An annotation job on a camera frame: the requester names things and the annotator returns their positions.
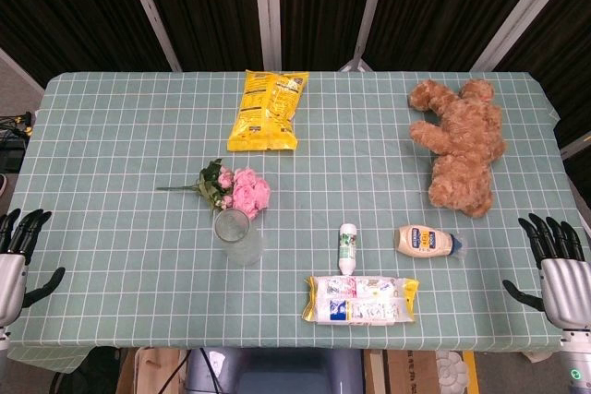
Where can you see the brown cardboard box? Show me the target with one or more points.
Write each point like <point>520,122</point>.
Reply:
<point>411,373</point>

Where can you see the white metal frame post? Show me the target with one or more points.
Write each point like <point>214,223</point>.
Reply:
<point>268,11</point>
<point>369,11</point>
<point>150,11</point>
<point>522,11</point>

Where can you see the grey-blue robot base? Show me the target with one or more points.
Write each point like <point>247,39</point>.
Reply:
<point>277,373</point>

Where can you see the mayonnaise squeeze bottle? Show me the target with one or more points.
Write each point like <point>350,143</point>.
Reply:
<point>418,241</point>

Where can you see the yellow snack bag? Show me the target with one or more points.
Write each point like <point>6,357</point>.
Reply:
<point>268,112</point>

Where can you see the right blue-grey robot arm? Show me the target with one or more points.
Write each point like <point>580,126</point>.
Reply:
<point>577,361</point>

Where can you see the white yellow wipes package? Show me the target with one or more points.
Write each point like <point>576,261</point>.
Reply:
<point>360,302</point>

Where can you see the pink artificial flower bouquet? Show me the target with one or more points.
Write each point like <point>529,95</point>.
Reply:
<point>247,191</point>

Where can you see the green checked tablecloth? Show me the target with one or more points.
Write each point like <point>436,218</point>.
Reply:
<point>115,251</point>

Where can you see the black curtain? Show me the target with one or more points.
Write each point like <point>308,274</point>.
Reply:
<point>208,6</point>

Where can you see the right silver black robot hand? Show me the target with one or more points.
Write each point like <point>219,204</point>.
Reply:
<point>568,292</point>

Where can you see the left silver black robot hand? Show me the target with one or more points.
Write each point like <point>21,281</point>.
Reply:
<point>11,283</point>

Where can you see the small white green-label bottle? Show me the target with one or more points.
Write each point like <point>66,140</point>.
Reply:
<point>347,248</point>

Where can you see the clear glass cup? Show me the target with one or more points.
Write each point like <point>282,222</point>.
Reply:
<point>240,246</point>

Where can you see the brown teddy bear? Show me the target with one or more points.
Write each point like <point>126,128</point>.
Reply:
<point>461,145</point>

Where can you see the light wooden board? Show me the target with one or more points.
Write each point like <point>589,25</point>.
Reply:
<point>152,371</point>

